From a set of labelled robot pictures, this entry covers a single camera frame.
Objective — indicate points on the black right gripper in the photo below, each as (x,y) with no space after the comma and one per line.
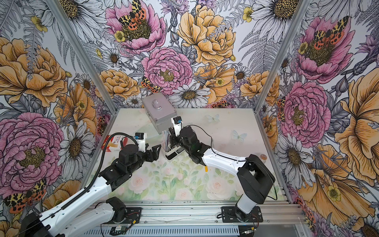
(172,137)

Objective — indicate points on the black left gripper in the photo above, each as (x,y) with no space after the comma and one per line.
(155,154)

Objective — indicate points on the white clear toothbrush holder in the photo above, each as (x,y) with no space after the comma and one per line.
(175,148)

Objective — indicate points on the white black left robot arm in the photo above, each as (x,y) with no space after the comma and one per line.
(52,222)

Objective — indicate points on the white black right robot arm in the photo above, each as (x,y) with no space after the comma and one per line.
(255,178)

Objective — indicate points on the red bandage box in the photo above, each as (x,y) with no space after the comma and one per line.
(116,143)

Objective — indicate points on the silver aluminium first aid case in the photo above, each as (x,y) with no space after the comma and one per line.
(160,111)

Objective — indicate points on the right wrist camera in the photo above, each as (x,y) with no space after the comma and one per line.
(177,125)

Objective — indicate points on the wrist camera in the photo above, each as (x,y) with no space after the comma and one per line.
(141,141)
(177,125)

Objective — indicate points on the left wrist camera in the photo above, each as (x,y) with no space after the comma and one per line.
(141,141)

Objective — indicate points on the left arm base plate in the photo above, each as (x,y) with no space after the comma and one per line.
(128,215)

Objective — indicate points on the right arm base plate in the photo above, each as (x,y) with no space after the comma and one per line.
(230,214)

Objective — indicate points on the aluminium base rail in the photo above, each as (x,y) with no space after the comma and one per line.
(203,219)

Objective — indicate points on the aluminium frame post left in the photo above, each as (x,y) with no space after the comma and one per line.
(75,42)

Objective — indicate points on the aluminium frame post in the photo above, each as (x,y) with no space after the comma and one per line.
(293,27)
(75,42)

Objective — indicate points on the aluminium frame post right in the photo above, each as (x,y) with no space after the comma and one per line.
(293,27)

